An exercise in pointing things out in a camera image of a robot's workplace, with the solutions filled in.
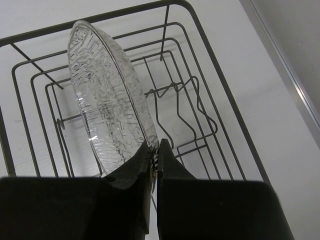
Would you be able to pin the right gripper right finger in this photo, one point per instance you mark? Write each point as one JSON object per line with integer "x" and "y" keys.
{"x": 200, "y": 209}

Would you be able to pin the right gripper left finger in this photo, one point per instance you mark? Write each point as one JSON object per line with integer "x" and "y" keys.
{"x": 114, "y": 207}

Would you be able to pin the clear textured glass plate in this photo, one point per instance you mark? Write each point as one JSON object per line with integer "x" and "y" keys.
{"x": 112, "y": 103}

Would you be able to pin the metal wire dish rack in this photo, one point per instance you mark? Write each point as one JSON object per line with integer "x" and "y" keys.
{"x": 190, "y": 101}

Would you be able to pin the right side aluminium rail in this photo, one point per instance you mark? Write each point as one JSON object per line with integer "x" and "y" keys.
{"x": 293, "y": 29}

